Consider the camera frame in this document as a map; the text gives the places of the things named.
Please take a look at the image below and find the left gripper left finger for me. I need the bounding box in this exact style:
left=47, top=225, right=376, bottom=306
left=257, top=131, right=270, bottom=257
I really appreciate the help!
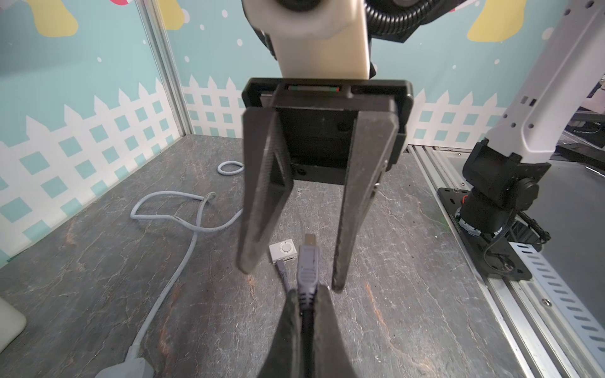
left=258, top=289, right=301, bottom=377

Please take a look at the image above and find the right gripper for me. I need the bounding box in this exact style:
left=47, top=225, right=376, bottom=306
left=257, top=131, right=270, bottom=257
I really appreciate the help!
left=236, top=78, right=414, bottom=292

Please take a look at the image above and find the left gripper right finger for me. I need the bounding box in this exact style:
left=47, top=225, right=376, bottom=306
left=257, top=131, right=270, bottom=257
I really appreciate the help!
left=313, top=284, right=357, bottom=378

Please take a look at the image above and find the silver mp3 player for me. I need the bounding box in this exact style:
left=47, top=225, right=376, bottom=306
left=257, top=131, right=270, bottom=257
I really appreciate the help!
left=269, top=239, right=298, bottom=265

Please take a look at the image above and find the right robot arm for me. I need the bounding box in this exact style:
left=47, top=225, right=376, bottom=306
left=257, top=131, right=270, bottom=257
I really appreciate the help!
left=236, top=1, right=604, bottom=291

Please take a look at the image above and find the grey power strip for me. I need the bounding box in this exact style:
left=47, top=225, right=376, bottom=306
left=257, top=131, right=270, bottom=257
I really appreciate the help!
left=95, top=358, right=154, bottom=378

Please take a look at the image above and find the white box brown lid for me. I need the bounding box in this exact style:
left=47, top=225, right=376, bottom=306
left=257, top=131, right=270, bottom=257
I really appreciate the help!
left=0, top=298, right=27, bottom=352

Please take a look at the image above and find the white power strip cord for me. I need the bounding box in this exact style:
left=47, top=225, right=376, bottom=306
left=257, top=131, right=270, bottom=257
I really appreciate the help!
left=124, top=159, right=246, bottom=362

